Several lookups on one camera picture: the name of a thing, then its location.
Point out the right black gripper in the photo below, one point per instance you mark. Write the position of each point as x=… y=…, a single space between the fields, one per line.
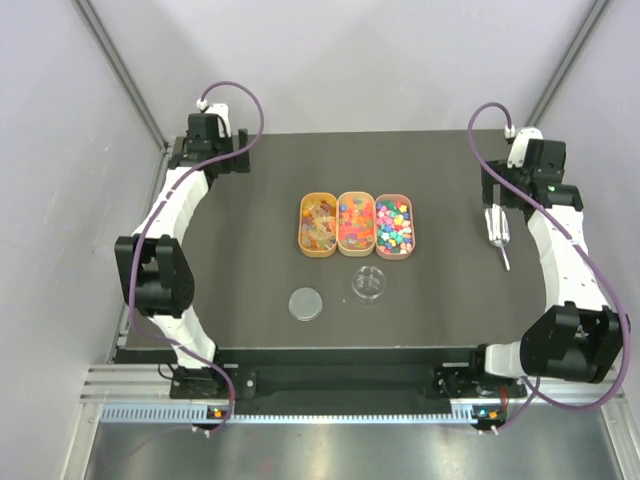
x=488 y=180

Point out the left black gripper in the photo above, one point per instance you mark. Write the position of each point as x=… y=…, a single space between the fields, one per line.
x=241 y=151

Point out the silver metal scoop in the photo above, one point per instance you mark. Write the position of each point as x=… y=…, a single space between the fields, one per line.
x=498 y=231

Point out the orange tray yellow gummies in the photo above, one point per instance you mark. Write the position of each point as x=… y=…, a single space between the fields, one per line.
x=317 y=225

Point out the pink tray colourful candies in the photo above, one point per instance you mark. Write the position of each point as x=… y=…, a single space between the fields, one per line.
x=394 y=226

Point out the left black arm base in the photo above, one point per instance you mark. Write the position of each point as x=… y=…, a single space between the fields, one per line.
x=193 y=384

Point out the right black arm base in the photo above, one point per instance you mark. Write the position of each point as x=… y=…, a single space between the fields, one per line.
x=470 y=380

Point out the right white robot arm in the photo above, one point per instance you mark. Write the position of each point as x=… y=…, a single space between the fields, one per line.
x=579 y=336

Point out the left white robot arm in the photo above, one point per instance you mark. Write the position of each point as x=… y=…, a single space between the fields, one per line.
x=151 y=262

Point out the clear round lid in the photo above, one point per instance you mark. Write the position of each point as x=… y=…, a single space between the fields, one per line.
x=305 y=304

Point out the clear round jar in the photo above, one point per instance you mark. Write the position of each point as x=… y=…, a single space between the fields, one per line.
x=368 y=284

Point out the black base crossbar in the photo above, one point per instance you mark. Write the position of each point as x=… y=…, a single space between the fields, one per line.
x=257 y=381

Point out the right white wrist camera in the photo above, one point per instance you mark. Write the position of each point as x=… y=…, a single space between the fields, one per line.
x=519 y=139

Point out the right aluminium frame post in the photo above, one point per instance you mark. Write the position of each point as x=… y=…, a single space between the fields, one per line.
x=595 y=12

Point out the aluminium frame post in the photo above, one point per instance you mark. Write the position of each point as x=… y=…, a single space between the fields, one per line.
x=595 y=12
x=107 y=46

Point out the left aluminium frame post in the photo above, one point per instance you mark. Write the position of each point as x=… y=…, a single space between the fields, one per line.
x=107 y=46

